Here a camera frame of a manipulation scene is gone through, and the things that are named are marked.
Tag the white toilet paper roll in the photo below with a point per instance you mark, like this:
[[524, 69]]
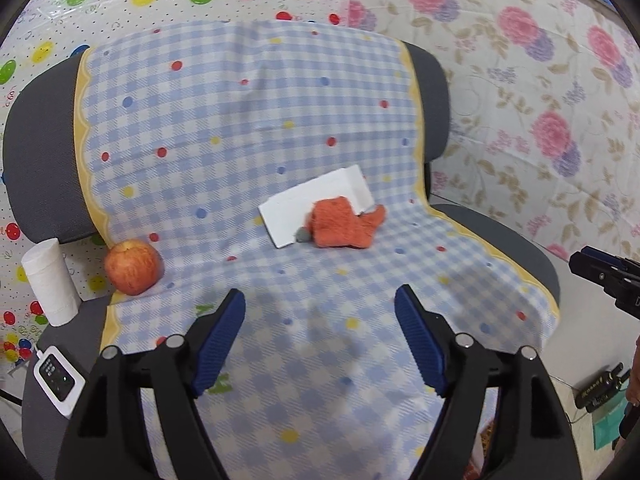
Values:
[[50, 285]]

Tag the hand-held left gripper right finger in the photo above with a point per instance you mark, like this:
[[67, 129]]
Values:
[[420, 340]]

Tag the floral plastic sheet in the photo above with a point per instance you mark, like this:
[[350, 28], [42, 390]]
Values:
[[500, 110]]

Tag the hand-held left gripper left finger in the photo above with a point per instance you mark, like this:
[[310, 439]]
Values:
[[220, 340]]

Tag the white button controller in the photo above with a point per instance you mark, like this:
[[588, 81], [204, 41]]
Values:
[[57, 377]]

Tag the blue checked cloth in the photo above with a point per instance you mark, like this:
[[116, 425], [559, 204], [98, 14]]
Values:
[[250, 110]]

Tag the orange plush toy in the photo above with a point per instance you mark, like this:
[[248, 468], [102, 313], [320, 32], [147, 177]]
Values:
[[340, 225]]

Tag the red apple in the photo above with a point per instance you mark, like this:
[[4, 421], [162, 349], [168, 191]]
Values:
[[134, 267]]

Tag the black handheld radio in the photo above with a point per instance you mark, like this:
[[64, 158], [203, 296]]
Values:
[[600, 391]]

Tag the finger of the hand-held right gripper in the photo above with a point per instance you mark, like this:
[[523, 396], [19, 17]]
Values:
[[620, 262], [600, 272]]

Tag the teal paper bag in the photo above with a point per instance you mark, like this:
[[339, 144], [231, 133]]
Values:
[[607, 427]]

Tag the grey office chair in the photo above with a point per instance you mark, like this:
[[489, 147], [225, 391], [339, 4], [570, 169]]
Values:
[[35, 135]]

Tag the white foam block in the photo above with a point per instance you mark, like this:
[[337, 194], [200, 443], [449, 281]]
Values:
[[300, 210]]

